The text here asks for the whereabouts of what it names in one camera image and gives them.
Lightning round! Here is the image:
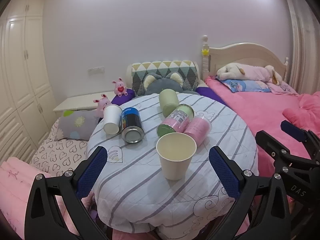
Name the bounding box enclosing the black blue metal can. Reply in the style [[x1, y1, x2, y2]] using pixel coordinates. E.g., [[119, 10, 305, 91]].
[[120, 107, 144, 144]]

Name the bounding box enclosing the pink fleece blanket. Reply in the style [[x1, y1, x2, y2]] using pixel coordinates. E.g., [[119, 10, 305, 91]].
[[204, 76, 320, 176]]

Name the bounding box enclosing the pink pig toy with heart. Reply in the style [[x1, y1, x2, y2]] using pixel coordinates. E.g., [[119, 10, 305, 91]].
[[112, 77, 128, 97]]

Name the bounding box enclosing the grey cat plush cushion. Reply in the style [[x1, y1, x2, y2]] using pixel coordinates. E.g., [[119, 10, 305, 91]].
[[143, 72, 198, 95]]

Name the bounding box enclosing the triangle pattern cushion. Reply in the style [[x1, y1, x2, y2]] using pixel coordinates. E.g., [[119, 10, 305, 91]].
[[126, 60, 200, 96]]

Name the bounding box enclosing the wall socket panel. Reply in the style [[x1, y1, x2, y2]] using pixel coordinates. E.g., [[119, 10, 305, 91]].
[[87, 67, 105, 75]]

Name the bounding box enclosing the purple cushion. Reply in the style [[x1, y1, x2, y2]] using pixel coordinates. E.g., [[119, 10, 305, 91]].
[[111, 87, 227, 106]]

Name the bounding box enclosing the striped grey quilt cover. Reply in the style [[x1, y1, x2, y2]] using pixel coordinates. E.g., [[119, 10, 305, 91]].
[[87, 94, 258, 239]]

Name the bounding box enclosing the white paper cup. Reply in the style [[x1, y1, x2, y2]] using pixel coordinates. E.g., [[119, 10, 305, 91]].
[[156, 132, 197, 181], [103, 104, 122, 135]]

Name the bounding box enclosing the heart pattern sheet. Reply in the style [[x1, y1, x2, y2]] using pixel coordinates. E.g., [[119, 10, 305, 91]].
[[29, 121, 87, 176]]

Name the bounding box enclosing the pink clear plastic cup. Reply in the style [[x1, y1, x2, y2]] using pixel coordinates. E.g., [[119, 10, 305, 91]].
[[184, 115, 212, 146]]

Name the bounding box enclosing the cream wooden headboard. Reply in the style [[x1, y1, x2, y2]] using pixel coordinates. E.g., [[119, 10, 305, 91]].
[[200, 35, 289, 81]]

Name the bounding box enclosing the grey flower pillow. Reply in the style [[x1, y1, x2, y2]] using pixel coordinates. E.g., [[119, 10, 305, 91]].
[[55, 110, 102, 141]]

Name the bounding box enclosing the light pink folded quilt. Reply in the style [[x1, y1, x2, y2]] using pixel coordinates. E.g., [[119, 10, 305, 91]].
[[0, 156, 78, 240]]

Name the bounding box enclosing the sage green cup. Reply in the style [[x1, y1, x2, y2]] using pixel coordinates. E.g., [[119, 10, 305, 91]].
[[159, 89, 179, 117]]

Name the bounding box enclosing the white curtain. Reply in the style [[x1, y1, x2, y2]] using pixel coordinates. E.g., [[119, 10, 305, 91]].
[[286, 0, 319, 94]]

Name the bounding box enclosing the pink green labelled jar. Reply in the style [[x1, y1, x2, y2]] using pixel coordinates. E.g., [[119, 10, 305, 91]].
[[157, 104, 194, 137]]

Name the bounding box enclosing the blue cartoon pillow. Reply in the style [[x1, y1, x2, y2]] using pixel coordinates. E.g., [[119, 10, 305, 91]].
[[218, 79, 271, 93]]

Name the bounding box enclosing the cream wardrobe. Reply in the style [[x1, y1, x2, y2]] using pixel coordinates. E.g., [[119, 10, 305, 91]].
[[1, 0, 56, 163]]

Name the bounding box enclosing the pink white plush dog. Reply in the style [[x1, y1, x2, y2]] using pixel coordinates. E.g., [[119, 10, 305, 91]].
[[216, 62, 283, 85]]

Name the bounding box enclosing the white bedside table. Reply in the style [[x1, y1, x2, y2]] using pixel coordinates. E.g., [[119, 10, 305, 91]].
[[53, 91, 116, 113]]

